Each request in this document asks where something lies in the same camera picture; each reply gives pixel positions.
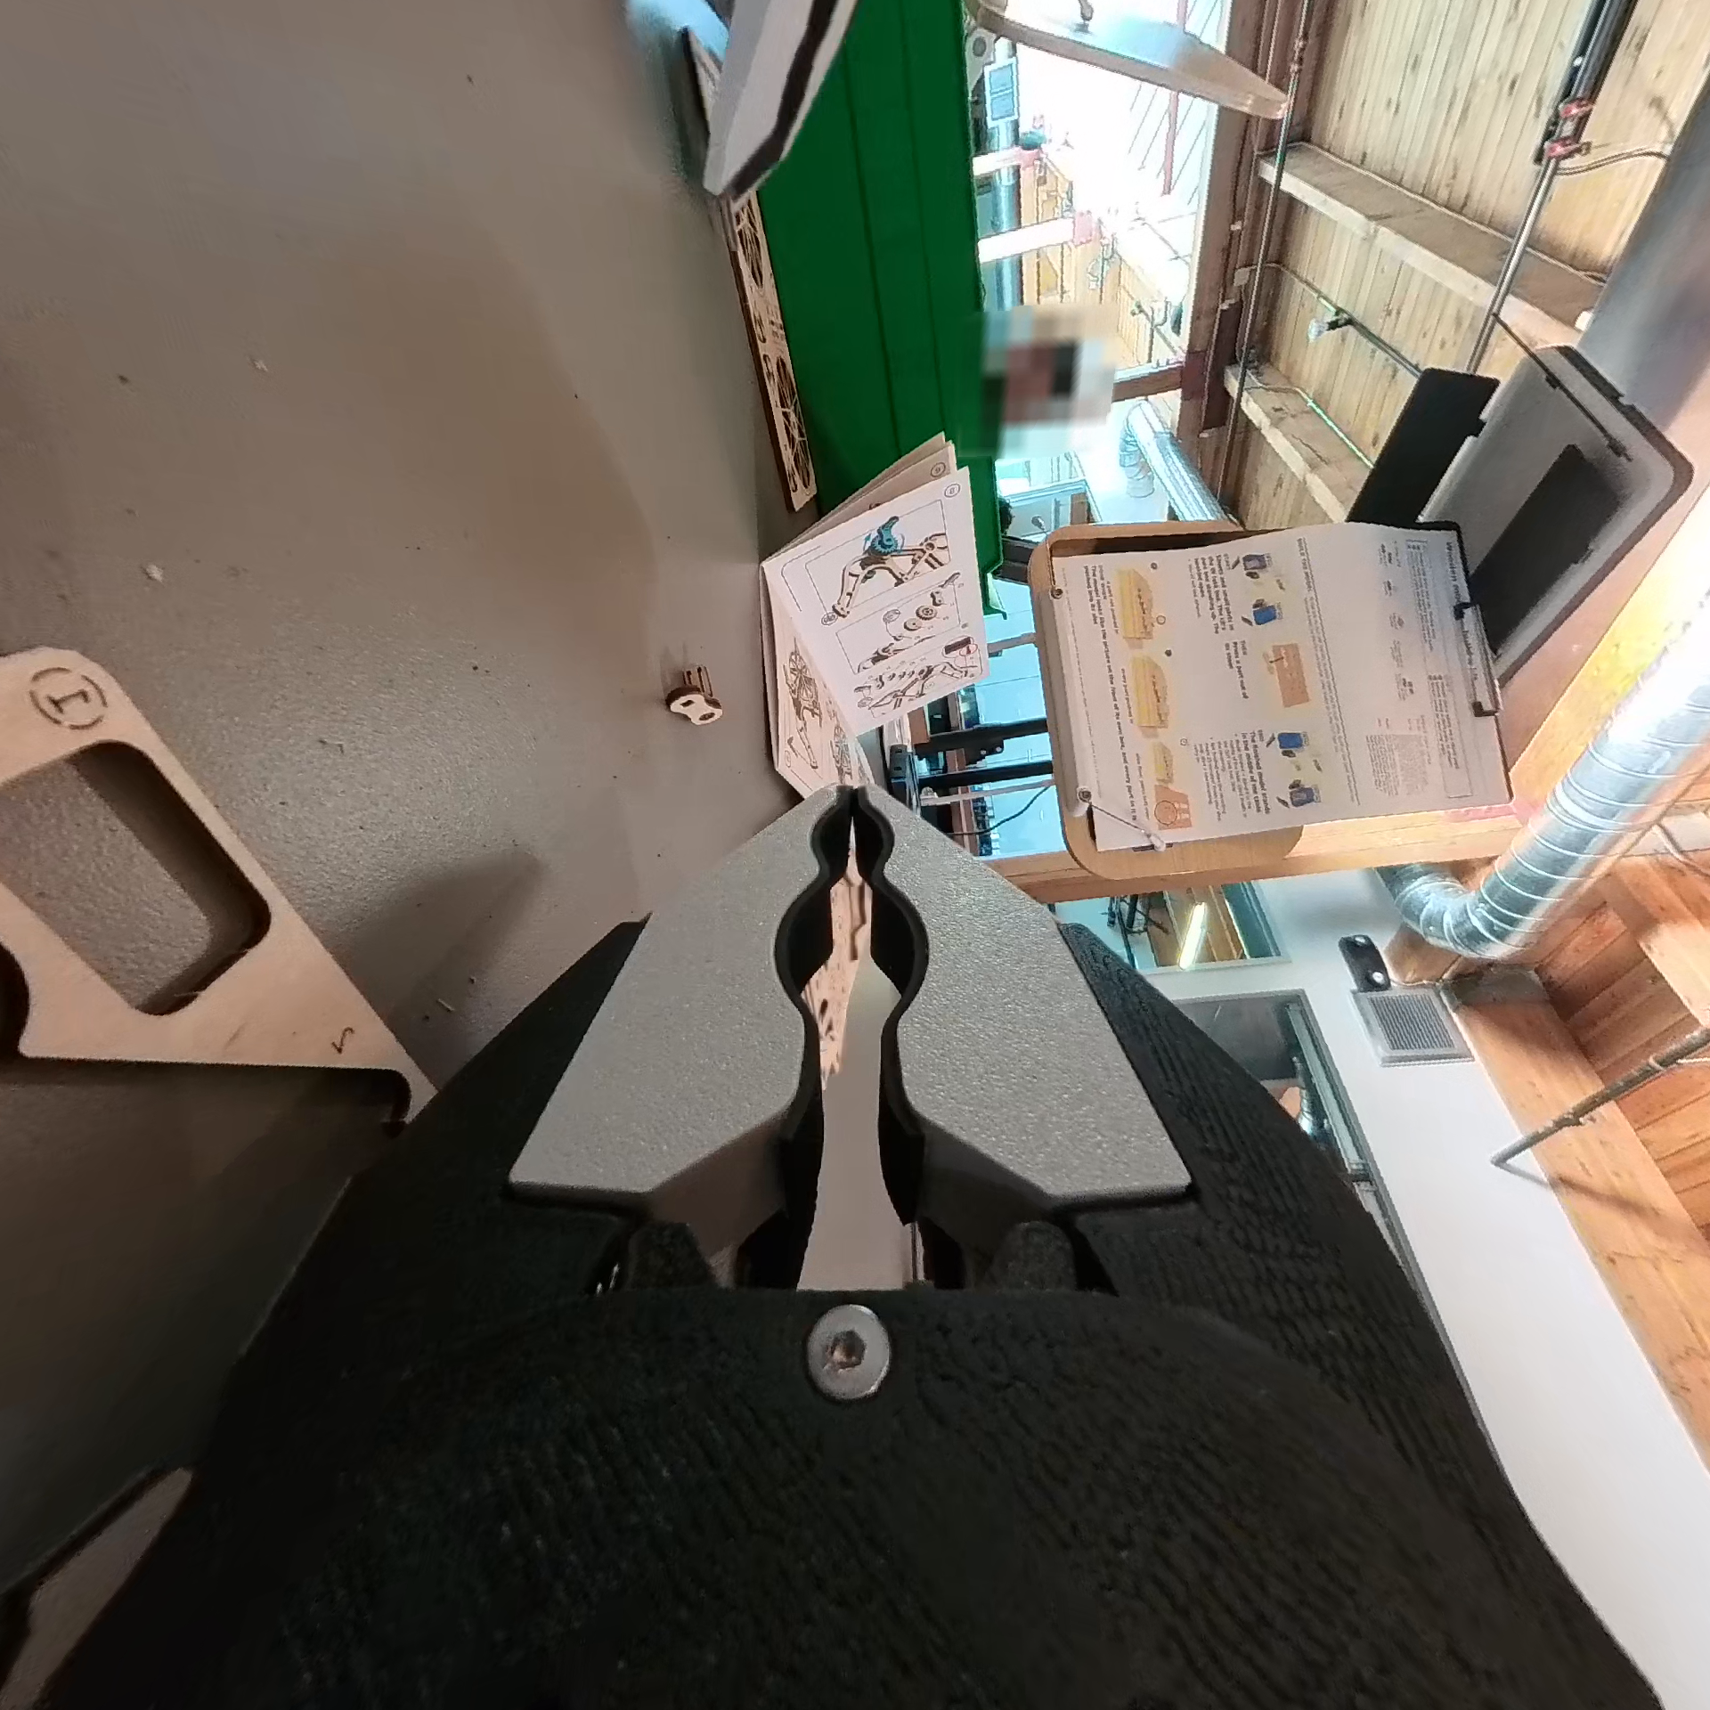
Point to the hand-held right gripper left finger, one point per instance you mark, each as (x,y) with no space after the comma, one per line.
(666,1043)

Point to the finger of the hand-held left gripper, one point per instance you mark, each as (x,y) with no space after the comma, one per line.
(754,94)

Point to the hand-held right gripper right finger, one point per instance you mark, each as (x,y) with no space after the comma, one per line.
(1039,1051)

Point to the wooden link with pin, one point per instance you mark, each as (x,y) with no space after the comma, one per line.
(694,699)

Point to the wooden parts sheet with gears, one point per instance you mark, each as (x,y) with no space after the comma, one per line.
(777,359)

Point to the green plastic bin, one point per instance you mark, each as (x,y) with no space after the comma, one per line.
(882,241)

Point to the plywood clipboard stand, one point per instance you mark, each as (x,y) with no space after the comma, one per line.
(1171,863)

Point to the pale wooden board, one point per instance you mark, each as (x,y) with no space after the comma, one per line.
(1141,54)

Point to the clipboard with instruction sheet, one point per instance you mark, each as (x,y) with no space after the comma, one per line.
(1286,684)

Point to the assembly instruction booklet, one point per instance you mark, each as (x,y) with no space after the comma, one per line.
(882,598)

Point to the black flat panel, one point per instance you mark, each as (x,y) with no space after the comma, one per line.
(1416,439)

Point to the emptied wooden parts frame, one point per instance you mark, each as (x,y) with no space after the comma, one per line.
(330,1012)

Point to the white wall vent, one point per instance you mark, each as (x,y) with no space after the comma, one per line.
(1413,1027)

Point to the silver ventilation duct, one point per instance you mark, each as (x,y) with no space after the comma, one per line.
(1582,816)

